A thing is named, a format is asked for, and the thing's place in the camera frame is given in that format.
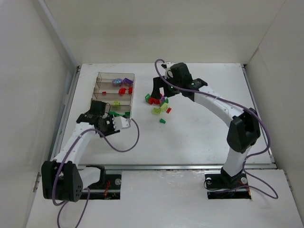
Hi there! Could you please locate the purple square lego brick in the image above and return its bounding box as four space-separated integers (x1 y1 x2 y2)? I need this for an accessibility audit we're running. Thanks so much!
123 78 133 87

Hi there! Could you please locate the red arch lego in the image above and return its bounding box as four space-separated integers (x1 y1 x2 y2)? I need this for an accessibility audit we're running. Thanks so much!
118 88 127 95

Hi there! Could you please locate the small green lego bottom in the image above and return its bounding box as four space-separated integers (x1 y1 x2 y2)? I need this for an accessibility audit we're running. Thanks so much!
159 119 166 124

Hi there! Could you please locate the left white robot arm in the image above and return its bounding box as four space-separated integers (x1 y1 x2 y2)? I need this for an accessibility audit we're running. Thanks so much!
41 101 117 202

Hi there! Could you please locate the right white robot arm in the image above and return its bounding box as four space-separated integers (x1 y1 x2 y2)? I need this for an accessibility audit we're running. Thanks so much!
151 60 261 183

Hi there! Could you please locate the dark green flat lego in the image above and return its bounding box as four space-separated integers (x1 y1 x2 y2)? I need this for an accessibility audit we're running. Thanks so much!
109 111 119 116

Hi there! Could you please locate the green lego left of pile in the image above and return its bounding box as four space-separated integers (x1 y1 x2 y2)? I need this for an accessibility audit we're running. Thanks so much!
145 94 151 103

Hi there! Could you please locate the large red lego block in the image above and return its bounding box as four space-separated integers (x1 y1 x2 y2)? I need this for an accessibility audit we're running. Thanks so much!
148 97 161 105

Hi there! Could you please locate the lime lego pile block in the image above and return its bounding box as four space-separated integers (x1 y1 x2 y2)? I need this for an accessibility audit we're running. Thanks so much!
152 103 169 115

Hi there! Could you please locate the lime lego in tray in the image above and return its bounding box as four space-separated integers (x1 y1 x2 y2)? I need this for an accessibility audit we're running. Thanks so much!
113 101 121 106

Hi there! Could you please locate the clear compartment organizer tray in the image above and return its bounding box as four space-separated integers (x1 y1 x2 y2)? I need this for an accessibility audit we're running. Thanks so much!
91 72 135 115

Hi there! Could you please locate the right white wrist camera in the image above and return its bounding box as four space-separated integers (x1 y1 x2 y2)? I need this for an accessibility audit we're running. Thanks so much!
161 62 175 77

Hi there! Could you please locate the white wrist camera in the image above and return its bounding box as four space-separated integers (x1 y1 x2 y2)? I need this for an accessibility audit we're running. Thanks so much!
161 62 175 77
113 116 131 131

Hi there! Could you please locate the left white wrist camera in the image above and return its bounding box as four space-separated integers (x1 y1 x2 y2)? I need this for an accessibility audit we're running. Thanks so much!
113 116 131 131

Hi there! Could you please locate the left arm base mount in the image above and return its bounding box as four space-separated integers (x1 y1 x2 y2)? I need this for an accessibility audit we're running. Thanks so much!
89 174 122 200

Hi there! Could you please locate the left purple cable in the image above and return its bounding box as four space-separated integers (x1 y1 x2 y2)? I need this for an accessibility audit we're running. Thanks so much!
51 114 140 228

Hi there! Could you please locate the purple cable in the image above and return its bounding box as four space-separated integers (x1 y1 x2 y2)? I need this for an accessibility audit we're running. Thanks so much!
51 114 140 228
154 58 278 199

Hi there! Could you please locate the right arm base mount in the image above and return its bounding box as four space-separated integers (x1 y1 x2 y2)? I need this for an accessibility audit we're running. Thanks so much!
204 173 251 200

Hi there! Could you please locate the aluminium rail front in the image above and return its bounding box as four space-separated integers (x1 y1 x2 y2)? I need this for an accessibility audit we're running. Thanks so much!
104 163 277 171

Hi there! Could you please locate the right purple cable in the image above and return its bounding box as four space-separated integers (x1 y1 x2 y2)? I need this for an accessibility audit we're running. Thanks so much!
154 58 278 199

